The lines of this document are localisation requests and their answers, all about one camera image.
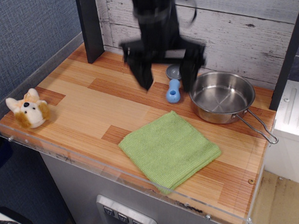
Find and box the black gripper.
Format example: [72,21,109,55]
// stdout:
[120,0,205,92]

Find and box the green towel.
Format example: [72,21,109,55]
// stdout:
[119,111,221,195]

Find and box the blue grey measuring scoop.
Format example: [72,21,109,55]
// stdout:
[166,64,181,104]

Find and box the stainless steel pan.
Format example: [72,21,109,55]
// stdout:
[189,71,279,144]

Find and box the clear acrylic table guard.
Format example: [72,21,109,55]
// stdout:
[0,35,268,224]

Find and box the plush dog head toy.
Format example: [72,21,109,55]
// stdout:
[5,88,51,129]

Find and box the white side cabinet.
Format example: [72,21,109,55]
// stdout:
[264,80,299,183]

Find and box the silver dispenser button panel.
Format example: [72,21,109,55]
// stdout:
[96,195,157,224]

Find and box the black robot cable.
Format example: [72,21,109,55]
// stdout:
[176,0,198,29]

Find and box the black left vertical post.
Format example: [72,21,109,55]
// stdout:
[76,0,104,63]

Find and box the black vertical post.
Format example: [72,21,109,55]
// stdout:
[269,13,299,111]
[76,0,104,63]

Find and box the black right vertical post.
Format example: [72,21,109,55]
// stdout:
[269,13,299,111]

